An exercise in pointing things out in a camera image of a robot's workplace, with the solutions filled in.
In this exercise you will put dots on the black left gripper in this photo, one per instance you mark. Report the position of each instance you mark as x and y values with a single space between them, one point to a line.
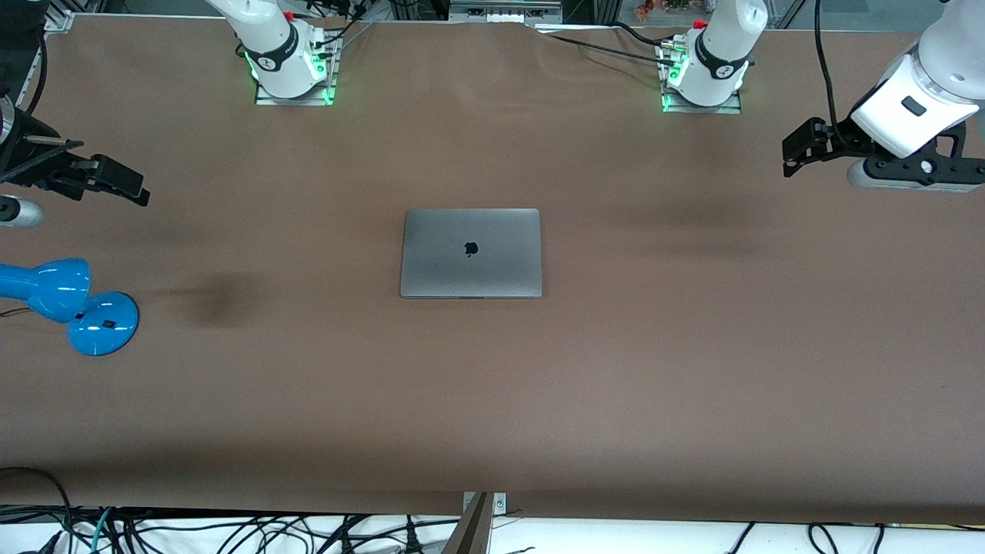
837 140

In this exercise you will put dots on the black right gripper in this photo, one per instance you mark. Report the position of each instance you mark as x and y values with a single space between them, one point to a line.
32 165

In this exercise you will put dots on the grey laptop with black keyboard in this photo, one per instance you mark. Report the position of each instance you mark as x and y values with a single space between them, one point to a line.
471 265

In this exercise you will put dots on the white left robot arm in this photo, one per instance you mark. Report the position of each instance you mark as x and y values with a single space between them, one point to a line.
916 115

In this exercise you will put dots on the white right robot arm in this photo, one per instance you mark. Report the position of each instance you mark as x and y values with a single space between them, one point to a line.
277 61

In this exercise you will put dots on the blue desk lamp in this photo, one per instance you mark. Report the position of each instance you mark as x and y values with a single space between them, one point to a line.
54 288

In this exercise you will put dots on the grey power strip box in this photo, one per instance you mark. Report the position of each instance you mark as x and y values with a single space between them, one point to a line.
504 11

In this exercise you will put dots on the dark slanted bar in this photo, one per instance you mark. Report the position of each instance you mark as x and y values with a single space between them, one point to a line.
469 531

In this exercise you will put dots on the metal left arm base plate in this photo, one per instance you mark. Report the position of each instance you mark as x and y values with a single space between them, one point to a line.
731 108

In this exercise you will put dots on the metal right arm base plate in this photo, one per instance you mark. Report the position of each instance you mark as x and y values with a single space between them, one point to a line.
265 98

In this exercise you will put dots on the aluminium frame profile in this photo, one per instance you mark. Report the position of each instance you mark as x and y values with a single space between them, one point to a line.
60 19

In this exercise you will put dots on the metal table edge bracket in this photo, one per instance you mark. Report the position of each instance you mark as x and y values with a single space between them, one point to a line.
500 504

